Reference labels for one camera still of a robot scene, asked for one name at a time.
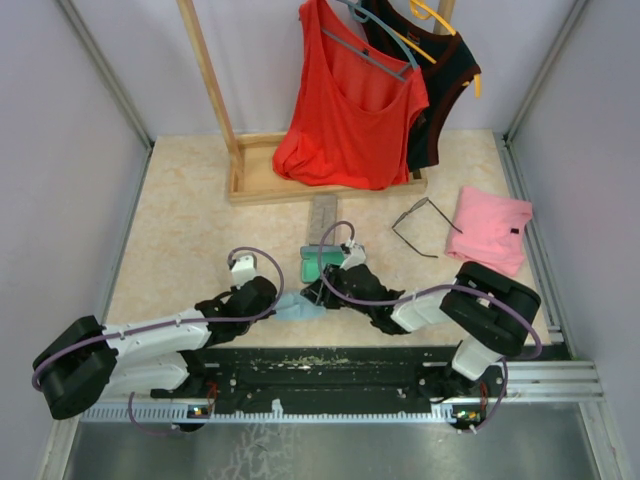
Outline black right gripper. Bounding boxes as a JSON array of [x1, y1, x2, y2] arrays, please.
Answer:
[[301, 263, 374, 317]]

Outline light blue cleaning cloth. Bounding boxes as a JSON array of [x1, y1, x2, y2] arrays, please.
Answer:
[[275, 292, 326, 321]]

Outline blue-grey glasses case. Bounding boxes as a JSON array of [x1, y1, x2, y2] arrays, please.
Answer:
[[300, 245, 345, 284]]

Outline grey glasses case green lining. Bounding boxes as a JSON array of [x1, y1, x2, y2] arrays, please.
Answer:
[[307, 194, 338, 246]]

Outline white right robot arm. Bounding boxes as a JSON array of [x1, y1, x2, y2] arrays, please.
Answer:
[[301, 261, 542, 396]]

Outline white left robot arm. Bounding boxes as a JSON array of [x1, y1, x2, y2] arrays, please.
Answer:
[[32, 276, 282, 420]]

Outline wooden clothes rack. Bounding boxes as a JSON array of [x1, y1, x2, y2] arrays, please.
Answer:
[[177, 1, 428, 205]]

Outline folded pink t-shirt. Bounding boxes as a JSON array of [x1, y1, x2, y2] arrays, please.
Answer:
[[445, 186, 533, 276]]

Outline red tank top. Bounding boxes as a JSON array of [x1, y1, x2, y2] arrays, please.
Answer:
[[272, 1, 428, 190]]

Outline black maroon-trimmed tank top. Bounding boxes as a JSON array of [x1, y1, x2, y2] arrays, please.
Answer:
[[365, 0, 481, 172]]

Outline grey clothes hanger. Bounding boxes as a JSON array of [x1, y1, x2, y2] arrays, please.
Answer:
[[320, 1, 421, 82]]

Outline yellow clothes hanger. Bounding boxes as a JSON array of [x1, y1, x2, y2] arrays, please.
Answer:
[[408, 0, 483, 99]]

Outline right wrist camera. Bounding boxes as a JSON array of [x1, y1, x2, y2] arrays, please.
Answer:
[[340, 242, 366, 270]]

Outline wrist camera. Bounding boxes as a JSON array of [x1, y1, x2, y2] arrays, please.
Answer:
[[229, 253, 257, 288], [340, 242, 366, 270]]

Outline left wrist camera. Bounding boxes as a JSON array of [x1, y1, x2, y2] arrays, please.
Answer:
[[229, 253, 257, 288]]

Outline thin metal frame sunglasses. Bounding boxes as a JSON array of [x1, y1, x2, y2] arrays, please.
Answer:
[[391, 196, 463, 259]]

